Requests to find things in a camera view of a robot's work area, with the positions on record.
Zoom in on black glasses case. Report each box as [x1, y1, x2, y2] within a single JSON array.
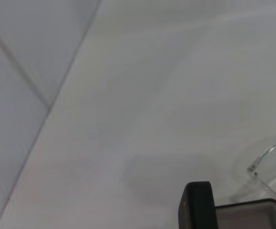
[[177, 181, 276, 229]]

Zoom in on clear transparent glasses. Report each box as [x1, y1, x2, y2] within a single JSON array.
[[230, 134, 276, 206]]

